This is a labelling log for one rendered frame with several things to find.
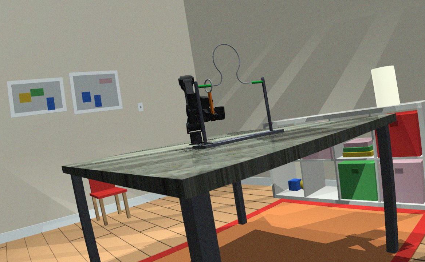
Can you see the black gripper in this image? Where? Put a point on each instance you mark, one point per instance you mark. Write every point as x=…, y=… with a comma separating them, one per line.
x=219, y=114

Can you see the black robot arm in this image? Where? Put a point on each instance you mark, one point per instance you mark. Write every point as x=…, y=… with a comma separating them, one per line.
x=186, y=82

